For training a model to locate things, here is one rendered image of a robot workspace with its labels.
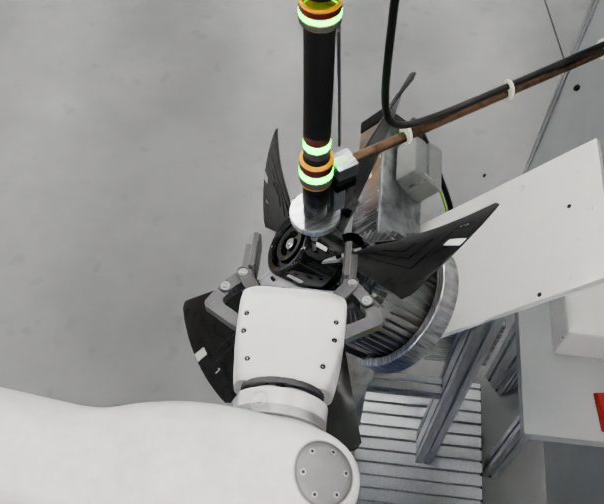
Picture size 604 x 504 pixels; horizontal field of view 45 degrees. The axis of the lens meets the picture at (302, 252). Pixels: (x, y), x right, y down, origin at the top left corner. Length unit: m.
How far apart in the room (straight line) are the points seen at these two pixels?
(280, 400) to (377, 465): 1.69
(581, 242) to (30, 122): 2.50
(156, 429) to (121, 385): 1.99
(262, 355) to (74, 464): 0.19
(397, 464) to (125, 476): 1.81
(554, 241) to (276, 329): 0.67
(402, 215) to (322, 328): 0.80
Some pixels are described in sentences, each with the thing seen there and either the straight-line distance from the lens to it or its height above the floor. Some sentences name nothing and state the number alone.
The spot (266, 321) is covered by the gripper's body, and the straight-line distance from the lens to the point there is 0.67.
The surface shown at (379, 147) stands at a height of 1.54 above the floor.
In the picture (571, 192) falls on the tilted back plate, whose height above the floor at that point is 1.32.
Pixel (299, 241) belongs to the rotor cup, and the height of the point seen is 1.25.
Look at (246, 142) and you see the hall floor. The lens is 3.01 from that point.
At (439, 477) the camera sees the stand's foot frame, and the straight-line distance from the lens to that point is 2.31.
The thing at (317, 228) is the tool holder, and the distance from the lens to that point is 0.99.
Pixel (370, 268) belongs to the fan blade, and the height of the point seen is 1.37.
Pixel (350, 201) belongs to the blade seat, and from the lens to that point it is 1.29.
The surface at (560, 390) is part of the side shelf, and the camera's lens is 1.61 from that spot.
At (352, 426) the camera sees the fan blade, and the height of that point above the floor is 1.21.
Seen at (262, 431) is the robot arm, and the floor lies 1.78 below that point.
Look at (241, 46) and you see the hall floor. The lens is 3.40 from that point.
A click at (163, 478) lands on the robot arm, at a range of 0.52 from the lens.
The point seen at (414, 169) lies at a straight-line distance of 1.44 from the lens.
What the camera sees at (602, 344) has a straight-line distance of 1.60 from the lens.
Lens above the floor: 2.28
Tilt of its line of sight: 58 degrees down
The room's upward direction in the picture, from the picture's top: straight up
